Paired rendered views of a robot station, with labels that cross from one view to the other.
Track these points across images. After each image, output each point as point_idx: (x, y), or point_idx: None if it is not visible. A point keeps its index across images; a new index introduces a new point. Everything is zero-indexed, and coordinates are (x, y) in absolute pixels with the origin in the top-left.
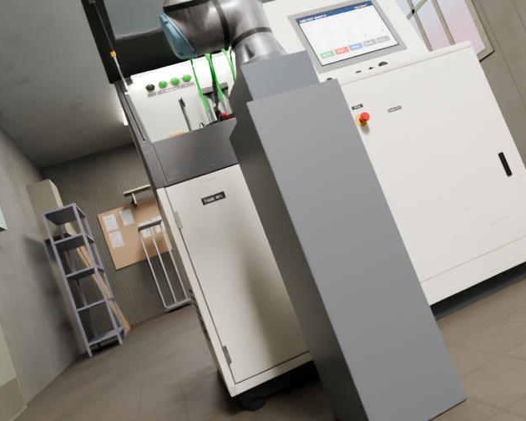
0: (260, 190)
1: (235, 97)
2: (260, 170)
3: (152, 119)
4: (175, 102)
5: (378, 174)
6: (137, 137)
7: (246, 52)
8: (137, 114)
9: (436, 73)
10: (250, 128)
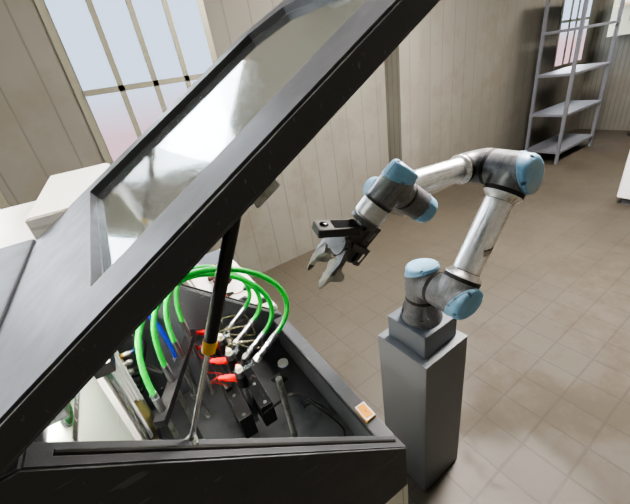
0: (442, 388)
1: (437, 336)
2: (452, 373)
3: None
4: (94, 415)
5: None
6: (387, 449)
7: None
8: (319, 438)
9: None
10: (460, 350)
